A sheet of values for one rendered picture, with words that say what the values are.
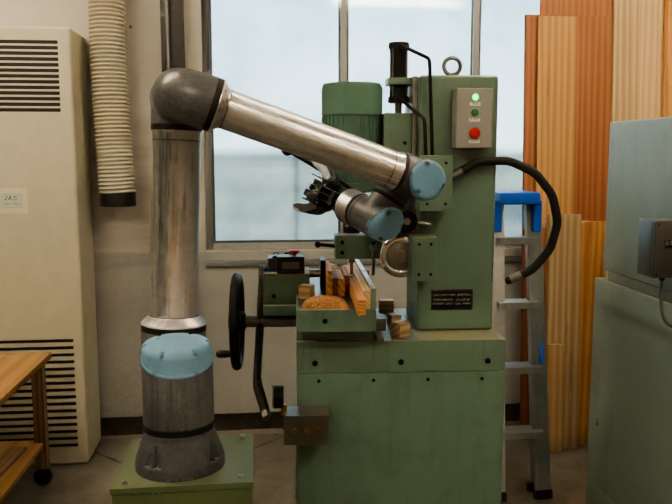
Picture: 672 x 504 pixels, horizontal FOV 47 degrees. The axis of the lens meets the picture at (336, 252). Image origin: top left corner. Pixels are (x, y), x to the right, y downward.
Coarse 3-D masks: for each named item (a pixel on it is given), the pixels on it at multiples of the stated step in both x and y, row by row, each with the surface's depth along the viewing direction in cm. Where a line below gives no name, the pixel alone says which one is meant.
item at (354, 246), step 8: (336, 240) 225; (344, 240) 225; (352, 240) 225; (360, 240) 226; (368, 240) 226; (376, 240) 226; (336, 248) 226; (344, 248) 226; (352, 248) 226; (360, 248) 226; (368, 248) 226; (336, 256) 226; (344, 256) 226; (352, 256) 226; (360, 256) 226; (368, 256) 226; (376, 256) 226
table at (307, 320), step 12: (300, 300) 215; (348, 300) 215; (264, 312) 223; (276, 312) 223; (288, 312) 223; (300, 312) 202; (312, 312) 202; (324, 312) 203; (336, 312) 203; (348, 312) 203; (372, 312) 203; (300, 324) 203; (312, 324) 203; (324, 324) 203; (336, 324) 203; (348, 324) 203; (360, 324) 203; (372, 324) 204
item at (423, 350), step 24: (384, 312) 248; (384, 336) 216; (408, 336) 215; (432, 336) 216; (456, 336) 216; (480, 336) 216; (312, 360) 210; (336, 360) 211; (360, 360) 211; (384, 360) 211; (408, 360) 212; (432, 360) 212; (456, 360) 213; (480, 360) 213; (504, 360) 213
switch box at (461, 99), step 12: (456, 96) 209; (468, 96) 208; (480, 96) 209; (492, 96) 209; (456, 108) 209; (468, 108) 209; (480, 108) 209; (492, 108) 209; (456, 120) 209; (468, 120) 209; (480, 120) 209; (456, 132) 210; (468, 132) 210; (480, 132) 210; (456, 144) 210; (468, 144) 210; (480, 144) 210
